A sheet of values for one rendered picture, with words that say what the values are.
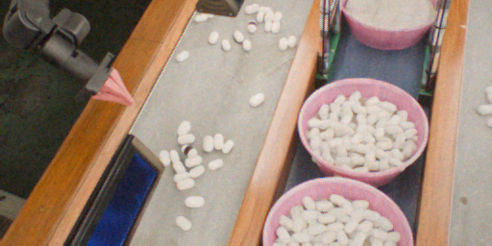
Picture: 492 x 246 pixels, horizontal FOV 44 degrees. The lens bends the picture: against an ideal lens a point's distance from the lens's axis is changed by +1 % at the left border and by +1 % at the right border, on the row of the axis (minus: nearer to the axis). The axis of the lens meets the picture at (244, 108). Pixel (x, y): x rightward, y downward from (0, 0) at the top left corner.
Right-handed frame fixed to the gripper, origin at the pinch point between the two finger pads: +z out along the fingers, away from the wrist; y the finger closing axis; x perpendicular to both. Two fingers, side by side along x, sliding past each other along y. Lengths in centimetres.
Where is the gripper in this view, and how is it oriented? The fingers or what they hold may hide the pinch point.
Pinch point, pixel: (129, 101)
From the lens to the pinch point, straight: 127.5
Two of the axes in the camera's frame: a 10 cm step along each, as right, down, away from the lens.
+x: -5.6, 3.9, 7.3
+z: 7.7, 5.7, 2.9
